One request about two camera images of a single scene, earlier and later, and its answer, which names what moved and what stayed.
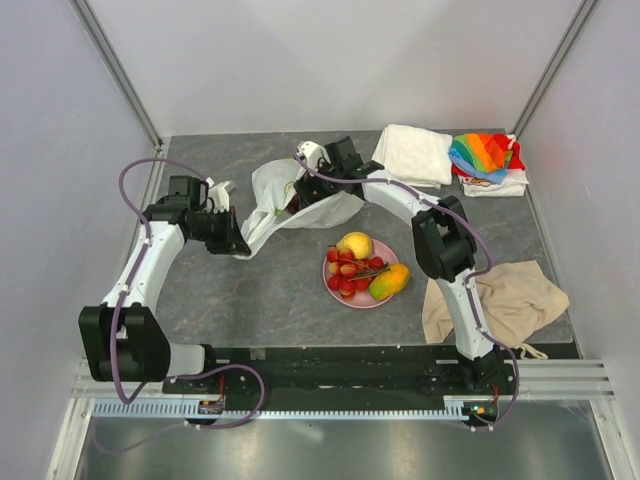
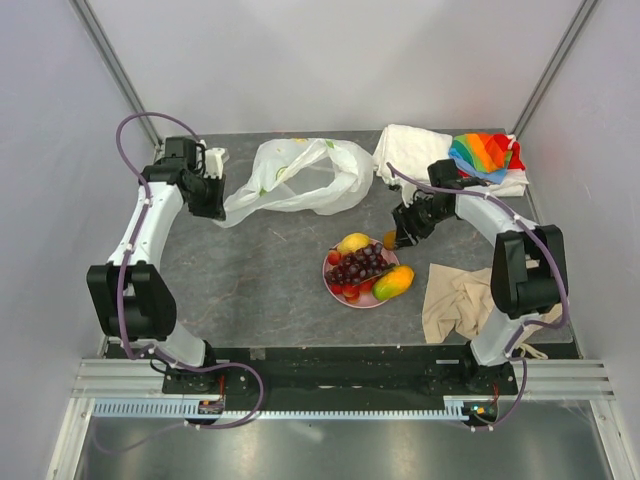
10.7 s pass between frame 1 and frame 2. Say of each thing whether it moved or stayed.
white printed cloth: stayed
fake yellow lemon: stayed
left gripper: moved
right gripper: moved
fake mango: stayed
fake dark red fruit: moved
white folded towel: stayed
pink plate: stayed
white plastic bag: moved
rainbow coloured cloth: stayed
